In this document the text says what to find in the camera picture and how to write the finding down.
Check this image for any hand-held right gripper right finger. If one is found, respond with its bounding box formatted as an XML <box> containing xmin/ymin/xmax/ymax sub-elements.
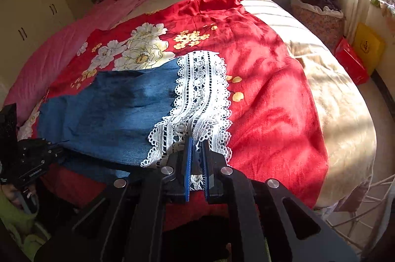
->
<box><xmin>199</xmin><ymin>141</ymin><xmax>360</xmax><ymax>262</ymax></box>

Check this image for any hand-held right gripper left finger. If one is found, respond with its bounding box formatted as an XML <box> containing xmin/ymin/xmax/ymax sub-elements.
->
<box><xmin>34</xmin><ymin>136</ymin><xmax>194</xmax><ymax>262</ymax></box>

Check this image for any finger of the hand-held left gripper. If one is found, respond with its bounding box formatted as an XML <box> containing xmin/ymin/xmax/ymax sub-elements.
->
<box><xmin>19</xmin><ymin>140</ymin><xmax>65</xmax><ymax>166</ymax></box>

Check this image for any blue denim pants lace trim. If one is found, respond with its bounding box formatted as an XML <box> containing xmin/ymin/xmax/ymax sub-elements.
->
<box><xmin>37</xmin><ymin>50</ymin><xmax>233</xmax><ymax>185</ymax></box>

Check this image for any person's left forearm green sleeve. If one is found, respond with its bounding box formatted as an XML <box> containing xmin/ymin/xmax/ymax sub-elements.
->
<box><xmin>0</xmin><ymin>189</ymin><xmax>51</xmax><ymax>260</ymax></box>

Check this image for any person's left hand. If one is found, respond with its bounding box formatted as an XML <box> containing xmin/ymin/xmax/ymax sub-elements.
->
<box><xmin>0</xmin><ymin>184</ymin><xmax>23</xmax><ymax>208</ymax></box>

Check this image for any pink quilt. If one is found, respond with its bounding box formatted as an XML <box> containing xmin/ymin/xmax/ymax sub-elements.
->
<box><xmin>3</xmin><ymin>0</ymin><xmax>153</xmax><ymax>127</ymax></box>

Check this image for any red floral bedsheet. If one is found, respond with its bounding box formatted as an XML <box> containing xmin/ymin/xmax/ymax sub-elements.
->
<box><xmin>40</xmin><ymin>0</ymin><xmax>329</xmax><ymax>232</ymax></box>

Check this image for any cream wardrobe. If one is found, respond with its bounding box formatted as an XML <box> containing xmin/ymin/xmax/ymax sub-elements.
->
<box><xmin>0</xmin><ymin>0</ymin><xmax>75</xmax><ymax>89</ymax></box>

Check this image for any red box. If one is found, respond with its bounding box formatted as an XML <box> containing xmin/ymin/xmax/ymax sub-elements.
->
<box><xmin>335</xmin><ymin>37</ymin><xmax>370</xmax><ymax>85</ymax></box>

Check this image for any floral laundry basket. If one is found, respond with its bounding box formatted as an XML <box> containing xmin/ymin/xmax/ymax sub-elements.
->
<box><xmin>290</xmin><ymin>0</ymin><xmax>346</xmax><ymax>54</ymax></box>

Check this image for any yellow bag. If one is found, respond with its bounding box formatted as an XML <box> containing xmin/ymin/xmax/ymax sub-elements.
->
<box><xmin>353</xmin><ymin>22</ymin><xmax>386</xmax><ymax>75</ymax></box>

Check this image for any white wire rack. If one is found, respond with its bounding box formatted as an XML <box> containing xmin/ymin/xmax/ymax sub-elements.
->
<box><xmin>321</xmin><ymin>174</ymin><xmax>395</xmax><ymax>252</ymax></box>

